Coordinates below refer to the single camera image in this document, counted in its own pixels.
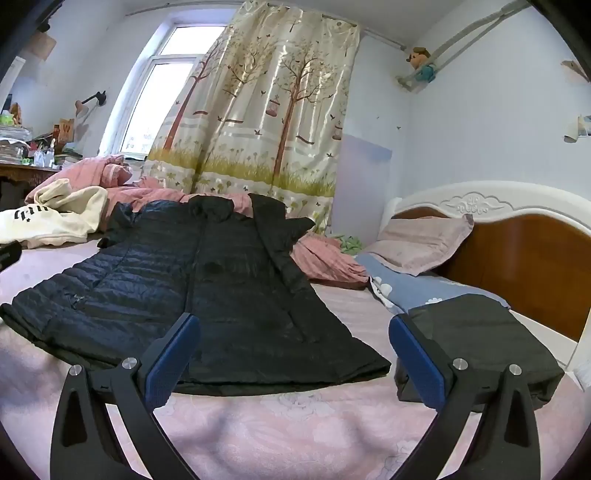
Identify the cluttered wooden desk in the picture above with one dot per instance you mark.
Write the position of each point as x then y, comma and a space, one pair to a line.
27, 143

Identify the brown paper sheet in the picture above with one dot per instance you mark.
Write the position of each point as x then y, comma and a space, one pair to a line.
42, 46

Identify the white and wooden headboard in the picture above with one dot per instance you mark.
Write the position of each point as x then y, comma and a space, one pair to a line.
531, 258

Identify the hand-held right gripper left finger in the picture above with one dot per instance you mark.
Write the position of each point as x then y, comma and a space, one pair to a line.
173, 360

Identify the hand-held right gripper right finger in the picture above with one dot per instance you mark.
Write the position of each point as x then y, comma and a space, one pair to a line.
415, 360

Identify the pink checked quilt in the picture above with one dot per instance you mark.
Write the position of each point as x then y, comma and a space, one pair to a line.
124, 173

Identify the tree print curtain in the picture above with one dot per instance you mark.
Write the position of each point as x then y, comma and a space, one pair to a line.
277, 115

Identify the white framed window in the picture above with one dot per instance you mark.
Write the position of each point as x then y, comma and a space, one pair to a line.
152, 92

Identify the blue cloud print pillow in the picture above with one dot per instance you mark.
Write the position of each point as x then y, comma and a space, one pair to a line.
415, 286

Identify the plush toy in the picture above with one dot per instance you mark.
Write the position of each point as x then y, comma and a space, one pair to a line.
421, 60

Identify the grey wall pipe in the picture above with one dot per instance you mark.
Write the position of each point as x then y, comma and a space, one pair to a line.
461, 39

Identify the black wall lamp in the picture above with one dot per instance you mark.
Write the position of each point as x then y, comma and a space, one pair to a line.
94, 98

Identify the dark green folded garment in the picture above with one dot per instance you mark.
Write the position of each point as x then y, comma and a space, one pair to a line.
485, 337

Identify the black down jacket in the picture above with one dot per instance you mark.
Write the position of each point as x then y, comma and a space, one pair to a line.
231, 300

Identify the cream printed hoodie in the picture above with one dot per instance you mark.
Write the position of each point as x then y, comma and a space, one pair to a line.
64, 217

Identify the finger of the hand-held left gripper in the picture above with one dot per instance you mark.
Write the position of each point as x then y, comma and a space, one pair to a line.
9, 256

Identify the green cloth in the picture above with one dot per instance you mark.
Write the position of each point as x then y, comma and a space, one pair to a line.
352, 243

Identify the mauve pillow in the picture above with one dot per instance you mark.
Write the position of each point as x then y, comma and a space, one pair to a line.
415, 244

